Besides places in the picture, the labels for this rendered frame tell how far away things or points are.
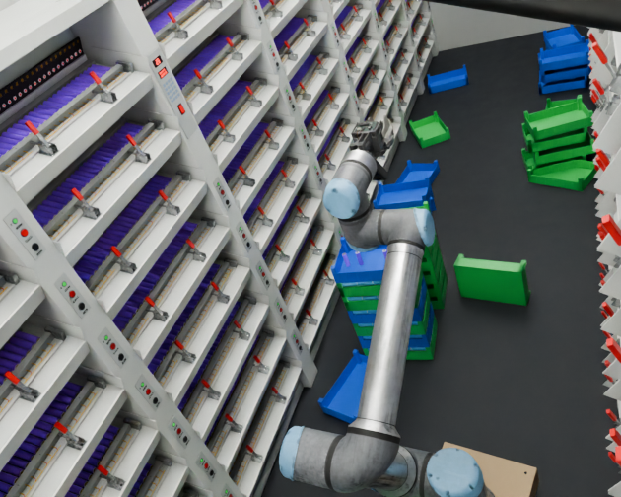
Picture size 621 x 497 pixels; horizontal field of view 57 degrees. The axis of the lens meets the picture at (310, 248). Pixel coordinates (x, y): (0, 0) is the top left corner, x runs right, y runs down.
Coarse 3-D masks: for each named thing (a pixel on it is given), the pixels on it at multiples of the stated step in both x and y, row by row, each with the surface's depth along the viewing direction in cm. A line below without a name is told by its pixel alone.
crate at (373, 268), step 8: (344, 240) 241; (344, 248) 244; (376, 248) 242; (384, 248) 240; (352, 256) 243; (368, 256) 239; (376, 256) 238; (336, 264) 235; (344, 264) 240; (352, 264) 239; (368, 264) 235; (376, 264) 234; (336, 272) 229; (344, 272) 228; (352, 272) 227; (360, 272) 226; (368, 272) 225; (376, 272) 224; (336, 280) 232; (344, 280) 231; (352, 280) 230; (360, 280) 229; (368, 280) 228; (376, 280) 226
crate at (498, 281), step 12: (456, 264) 260; (468, 264) 258; (480, 264) 255; (492, 264) 253; (504, 264) 251; (516, 264) 248; (456, 276) 264; (468, 276) 261; (480, 276) 257; (492, 276) 253; (504, 276) 250; (516, 276) 247; (468, 288) 266; (480, 288) 262; (492, 288) 258; (504, 288) 255; (516, 288) 251; (492, 300) 263; (504, 300) 260; (516, 300) 256
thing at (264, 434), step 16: (288, 368) 250; (272, 384) 242; (288, 384) 245; (272, 400) 239; (288, 400) 239; (256, 416) 231; (272, 416) 234; (256, 432) 229; (272, 432) 229; (240, 448) 222; (256, 448) 224; (240, 464) 217; (256, 464) 219; (240, 480) 214; (256, 480) 216
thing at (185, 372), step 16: (224, 256) 217; (240, 256) 215; (240, 272) 215; (224, 288) 209; (240, 288) 211; (208, 304) 204; (224, 304) 204; (208, 320) 199; (224, 320) 203; (208, 336) 194; (192, 352) 189; (176, 368) 184; (192, 368) 185; (160, 384) 180; (176, 384) 180; (176, 400) 178
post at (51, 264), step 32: (0, 192) 127; (0, 224) 127; (32, 224) 134; (0, 256) 133; (32, 256) 134; (64, 320) 143; (96, 320) 150; (96, 352) 149; (128, 352) 160; (128, 384) 159; (160, 416) 170; (160, 448) 178; (192, 448) 183; (192, 480) 187; (224, 480) 197
